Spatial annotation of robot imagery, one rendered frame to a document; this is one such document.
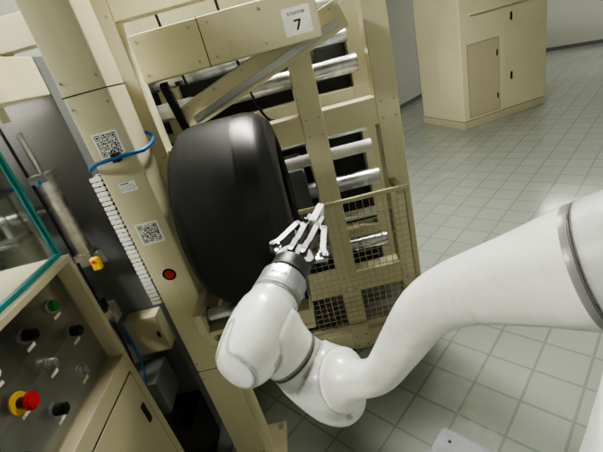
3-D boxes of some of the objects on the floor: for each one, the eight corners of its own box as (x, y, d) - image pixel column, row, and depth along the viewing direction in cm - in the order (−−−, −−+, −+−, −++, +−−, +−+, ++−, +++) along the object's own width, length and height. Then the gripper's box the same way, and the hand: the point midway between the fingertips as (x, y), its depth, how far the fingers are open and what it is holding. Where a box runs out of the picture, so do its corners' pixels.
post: (245, 471, 172) (-181, -388, 67) (247, 443, 184) (-110, -321, 79) (273, 465, 171) (-113, -413, 66) (274, 437, 183) (-53, -341, 78)
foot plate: (229, 489, 166) (227, 485, 165) (235, 432, 191) (233, 430, 190) (288, 476, 165) (287, 473, 164) (287, 421, 189) (285, 418, 188)
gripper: (318, 271, 68) (348, 199, 86) (251, 256, 71) (294, 190, 89) (318, 299, 73) (346, 225, 90) (256, 283, 76) (295, 216, 94)
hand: (316, 216), depth 87 cm, fingers closed
